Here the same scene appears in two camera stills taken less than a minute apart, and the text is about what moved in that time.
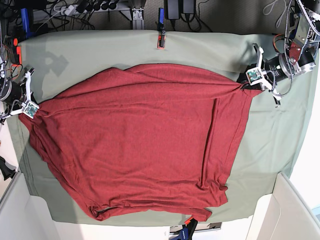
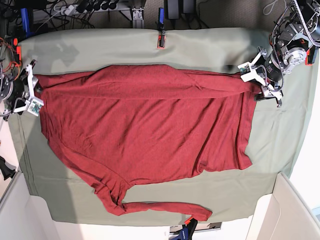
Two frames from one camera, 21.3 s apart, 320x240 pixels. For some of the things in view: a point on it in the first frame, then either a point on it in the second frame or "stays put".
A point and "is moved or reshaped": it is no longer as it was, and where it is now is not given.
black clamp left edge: [7, 172] stays put
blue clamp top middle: [161, 29] stays put
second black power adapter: [189, 6] stays put
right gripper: [255, 77] → [268, 90]
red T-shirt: [158, 139] is moved or reshaped
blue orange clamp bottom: [187, 231] stays put
